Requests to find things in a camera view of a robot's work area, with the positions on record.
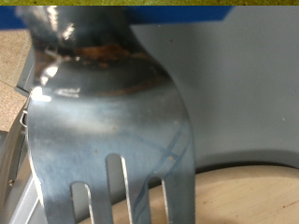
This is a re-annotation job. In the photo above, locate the metal spatula with blue block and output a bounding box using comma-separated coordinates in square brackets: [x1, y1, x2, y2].
[0, 5, 235, 224]

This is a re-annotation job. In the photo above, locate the silver toaster oven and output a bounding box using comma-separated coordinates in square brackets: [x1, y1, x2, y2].
[0, 5, 299, 224]

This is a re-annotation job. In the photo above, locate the round wooden board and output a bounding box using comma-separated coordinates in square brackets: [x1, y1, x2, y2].
[78, 164, 299, 224]

